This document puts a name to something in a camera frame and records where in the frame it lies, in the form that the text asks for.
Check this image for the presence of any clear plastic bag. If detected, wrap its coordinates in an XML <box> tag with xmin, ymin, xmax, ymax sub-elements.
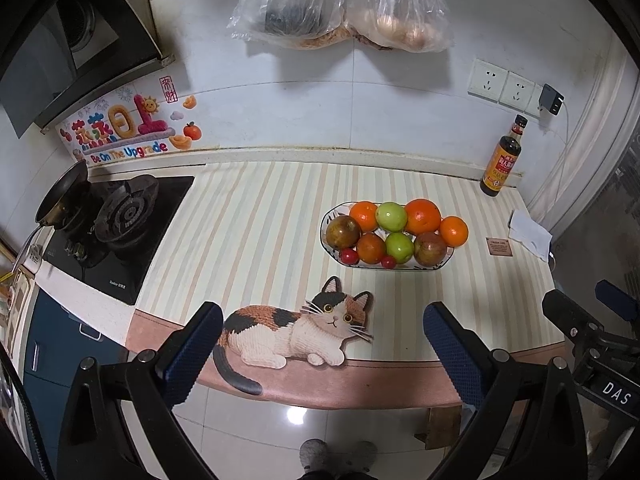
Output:
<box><xmin>229</xmin><ymin>0</ymin><xmax>347</xmax><ymax>51</ymax></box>
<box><xmin>342</xmin><ymin>0</ymin><xmax>453</xmax><ymax>54</ymax></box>

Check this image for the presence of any black plug charger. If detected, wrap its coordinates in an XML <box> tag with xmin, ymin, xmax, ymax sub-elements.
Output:
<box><xmin>537</xmin><ymin>83</ymin><xmax>566</xmax><ymax>116</ymax></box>

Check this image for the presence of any colourful wall sticker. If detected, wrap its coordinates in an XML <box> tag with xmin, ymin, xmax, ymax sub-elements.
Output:
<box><xmin>59</xmin><ymin>76</ymin><xmax>203</xmax><ymax>167</ymax></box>

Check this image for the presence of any white folded paper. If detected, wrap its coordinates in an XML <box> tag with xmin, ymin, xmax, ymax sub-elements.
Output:
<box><xmin>508</xmin><ymin>209</ymin><xmax>553</xmax><ymax>262</ymax></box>

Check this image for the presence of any blue cabinet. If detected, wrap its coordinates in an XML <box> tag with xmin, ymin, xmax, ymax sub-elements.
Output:
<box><xmin>20</xmin><ymin>287</ymin><xmax>128</xmax><ymax>466</ymax></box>

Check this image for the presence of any black range hood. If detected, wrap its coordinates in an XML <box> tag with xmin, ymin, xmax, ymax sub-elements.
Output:
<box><xmin>0</xmin><ymin>0</ymin><xmax>173</xmax><ymax>140</ymax></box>

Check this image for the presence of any black frying pan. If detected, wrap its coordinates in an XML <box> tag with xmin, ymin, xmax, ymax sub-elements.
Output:
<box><xmin>10</xmin><ymin>160</ymin><xmax>91</xmax><ymax>273</ymax></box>

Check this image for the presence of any striped cat print mat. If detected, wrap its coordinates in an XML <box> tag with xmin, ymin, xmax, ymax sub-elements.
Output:
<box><xmin>125</xmin><ymin>160</ymin><xmax>568</xmax><ymax>411</ymax></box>

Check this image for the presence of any oval floral print plate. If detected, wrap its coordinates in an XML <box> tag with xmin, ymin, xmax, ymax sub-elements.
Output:
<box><xmin>320</xmin><ymin>201</ymin><xmax>457</xmax><ymax>272</ymax></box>

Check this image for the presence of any black gas stove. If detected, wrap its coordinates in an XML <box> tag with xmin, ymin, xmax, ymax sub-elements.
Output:
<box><xmin>42</xmin><ymin>174</ymin><xmax>195</xmax><ymax>306</ymax></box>

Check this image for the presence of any white wall socket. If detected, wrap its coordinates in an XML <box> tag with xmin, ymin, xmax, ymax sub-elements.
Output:
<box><xmin>499</xmin><ymin>71</ymin><xmax>537</xmax><ymax>109</ymax></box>
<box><xmin>468</xmin><ymin>58</ymin><xmax>510</xmax><ymax>102</ymax></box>
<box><xmin>525</xmin><ymin>82</ymin><xmax>551</xmax><ymax>120</ymax></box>

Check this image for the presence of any green apple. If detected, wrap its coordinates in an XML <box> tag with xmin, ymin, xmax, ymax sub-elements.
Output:
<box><xmin>384</xmin><ymin>232</ymin><xmax>415</xmax><ymax>264</ymax></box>
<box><xmin>375</xmin><ymin>202</ymin><xmax>409</xmax><ymax>233</ymax></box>

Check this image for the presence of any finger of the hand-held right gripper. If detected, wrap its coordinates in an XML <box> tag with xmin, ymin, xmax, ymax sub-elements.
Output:
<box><xmin>542</xmin><ymin>289</ymin><xmax>609</xmax><ymax>349</ymax></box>
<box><xmin>595</xmin><ymin>280</ymin><xmax>640</xmax><ymax>322</ymax></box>

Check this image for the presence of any white charger cable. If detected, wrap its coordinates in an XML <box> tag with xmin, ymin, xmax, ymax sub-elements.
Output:
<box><xmin>547</xmin><ymin>102</ymin><xmax>573</xmax><ymax>266</ymax></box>

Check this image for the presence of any brownish red apple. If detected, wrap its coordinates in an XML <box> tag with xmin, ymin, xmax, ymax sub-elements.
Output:
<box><xmin>326</xmin><ymin>215</ymin><xmax>362</xmax><ymax>250</ymax></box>
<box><xmin>413</xmin><ymin>231</ymin><xmax>448</xmax><ymax>268</ymax></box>

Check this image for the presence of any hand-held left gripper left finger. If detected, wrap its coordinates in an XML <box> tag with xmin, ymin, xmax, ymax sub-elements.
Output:
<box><xmin>56</xmin><ymin>301</ymin><xmax>224</xmax><ymax>480</ymax></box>

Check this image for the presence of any dark sauce bottle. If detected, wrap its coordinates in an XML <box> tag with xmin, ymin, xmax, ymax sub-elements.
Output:
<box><xmin>479</xmin><ymin>114</ymin><xmax>530</xmax><ymax>198</ymax></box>

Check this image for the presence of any orange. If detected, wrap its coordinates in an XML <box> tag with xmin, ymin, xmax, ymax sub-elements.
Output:
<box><xmin>356</xmin><ymin>232</ymin><xmax>387</xmax><ymax>265</ymax></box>
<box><xmin>404</xmin><ymin>198</ymin><xmax>443</xmax><ymax>236</ymax></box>
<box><xmin>439</xmin><ymin>215</ymin><xmax>470</xmax><ymax>248</ymax></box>
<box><xmin>349</xmin><ymin>201</ymin><xmax>379</xmax><ymax>233</ymax></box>

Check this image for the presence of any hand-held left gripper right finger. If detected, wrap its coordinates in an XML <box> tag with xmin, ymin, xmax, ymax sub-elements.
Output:
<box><xmin>422</xmin><ymin>301</ymin><xmax>590</xmax><ymax>480</ymax></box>

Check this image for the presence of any wooden stool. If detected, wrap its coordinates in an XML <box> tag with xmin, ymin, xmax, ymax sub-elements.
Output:
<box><xmin>425</xmin><ymin>405</ymin><xmax>463</xmax><ymax>451</ymax></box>

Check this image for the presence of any grey slipper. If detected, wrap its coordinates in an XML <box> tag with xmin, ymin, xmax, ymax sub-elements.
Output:
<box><xmin>345</xmin><ymin>441</ymin><xmax>378</xmax><ymax>473</ymax></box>
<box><xmin>299</xmin><ymin>438</ymin><xmax>329</xmax><ymax>473</ymax></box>

